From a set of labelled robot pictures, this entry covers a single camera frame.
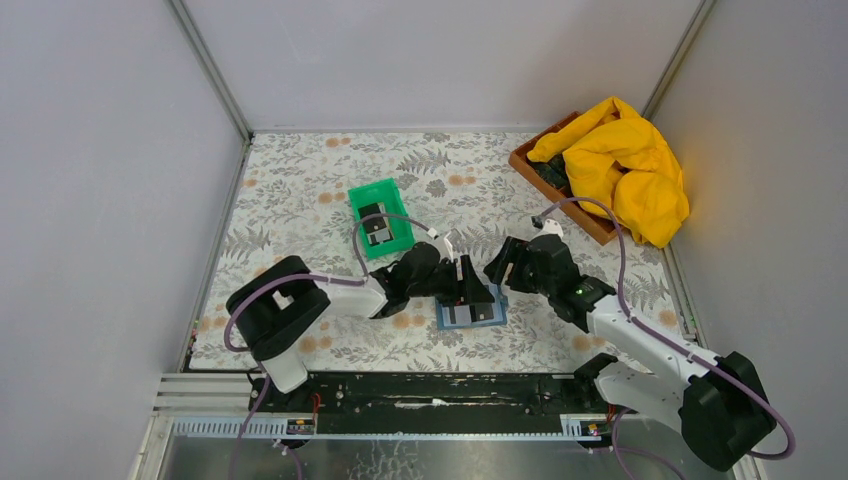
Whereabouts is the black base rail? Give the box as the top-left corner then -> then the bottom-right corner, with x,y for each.
248,371 -> 622,438

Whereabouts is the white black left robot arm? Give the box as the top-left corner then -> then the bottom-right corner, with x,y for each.
224,242 -> 498,393

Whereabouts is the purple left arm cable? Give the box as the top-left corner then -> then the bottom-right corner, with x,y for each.
223,211 -> 442,480

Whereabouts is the grey credit card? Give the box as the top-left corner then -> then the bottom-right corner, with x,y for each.
367,228 -> 394,247

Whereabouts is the green plastic bin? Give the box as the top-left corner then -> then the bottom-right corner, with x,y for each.
348,178 -> 415,259

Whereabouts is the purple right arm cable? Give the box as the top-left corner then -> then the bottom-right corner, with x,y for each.
531,196 -> 796,480

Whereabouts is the black credit card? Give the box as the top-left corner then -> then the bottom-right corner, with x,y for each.
358,202 -> 387,232

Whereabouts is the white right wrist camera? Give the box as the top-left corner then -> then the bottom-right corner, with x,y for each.
531,215 -> 564,240

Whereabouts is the brown wooden tray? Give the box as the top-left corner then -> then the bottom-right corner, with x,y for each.
509,111 -> 617,245

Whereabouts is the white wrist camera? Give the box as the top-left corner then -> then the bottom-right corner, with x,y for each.
427,228 -> 460,261
531,215 -> 564,240

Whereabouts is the yellow cloth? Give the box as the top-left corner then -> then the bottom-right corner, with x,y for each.
526,96 -> 690,248

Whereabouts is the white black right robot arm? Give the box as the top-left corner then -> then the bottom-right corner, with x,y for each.
484,234 -> 777,471

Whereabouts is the floral table mat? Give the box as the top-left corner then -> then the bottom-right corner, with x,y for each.
188,131 -> 694,374

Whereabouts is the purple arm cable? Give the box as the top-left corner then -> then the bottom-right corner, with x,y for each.
223,211 -> 442,480
531,196 -> 796,480

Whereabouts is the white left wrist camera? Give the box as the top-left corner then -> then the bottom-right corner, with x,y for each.
427,228 -> 460,261

